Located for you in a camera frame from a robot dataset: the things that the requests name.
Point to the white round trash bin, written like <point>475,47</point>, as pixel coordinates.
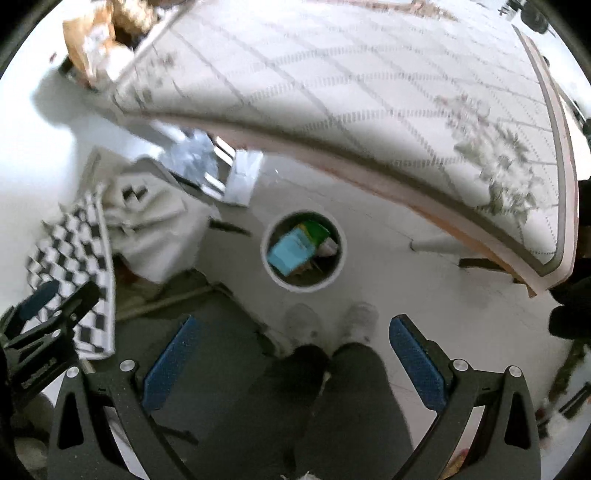
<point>302,286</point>

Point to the person's dark trousers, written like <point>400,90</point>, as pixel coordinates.
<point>351,415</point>

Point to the grey shoe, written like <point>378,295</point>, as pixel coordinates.
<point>360,321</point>
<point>302,323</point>

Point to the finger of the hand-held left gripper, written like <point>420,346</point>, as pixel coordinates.
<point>39,301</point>
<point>76,304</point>

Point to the grey plastic bag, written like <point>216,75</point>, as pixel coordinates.
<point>194,157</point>

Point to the green blue tissue packet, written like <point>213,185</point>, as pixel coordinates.
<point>288,251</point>

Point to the white paper bag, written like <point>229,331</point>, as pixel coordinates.
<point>244,177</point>

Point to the black white checkered cloth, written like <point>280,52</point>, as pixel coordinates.
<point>74,277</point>

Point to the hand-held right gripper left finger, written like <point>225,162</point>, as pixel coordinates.
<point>168,364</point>

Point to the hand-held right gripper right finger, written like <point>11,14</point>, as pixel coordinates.
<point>415,364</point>

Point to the yellow plastic bag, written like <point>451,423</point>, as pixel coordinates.
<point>87,46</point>

